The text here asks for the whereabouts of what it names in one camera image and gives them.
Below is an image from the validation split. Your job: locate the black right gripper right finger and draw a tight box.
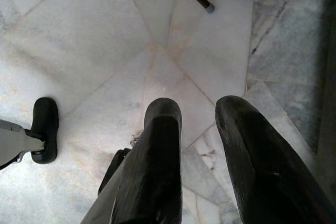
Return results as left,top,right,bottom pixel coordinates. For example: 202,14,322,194
215,95,336,224

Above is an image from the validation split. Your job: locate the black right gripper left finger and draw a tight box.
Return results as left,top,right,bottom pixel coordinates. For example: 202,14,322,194
109,97,184,224

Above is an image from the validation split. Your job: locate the grey robot leg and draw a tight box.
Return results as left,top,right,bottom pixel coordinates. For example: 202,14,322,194
0,119,47,171
80,167,124,224

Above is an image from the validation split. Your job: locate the dark wooden furniture base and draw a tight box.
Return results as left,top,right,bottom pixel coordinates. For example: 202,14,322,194
316,0,336,156

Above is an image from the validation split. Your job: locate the grey robot right leg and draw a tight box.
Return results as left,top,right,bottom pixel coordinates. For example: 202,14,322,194
80,167,124,224

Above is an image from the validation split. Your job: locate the black robot right foot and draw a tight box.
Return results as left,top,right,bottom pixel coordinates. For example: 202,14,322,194
98,147,132,196

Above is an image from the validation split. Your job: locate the grey robot left leg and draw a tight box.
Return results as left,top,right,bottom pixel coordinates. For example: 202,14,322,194
0,119,47,171

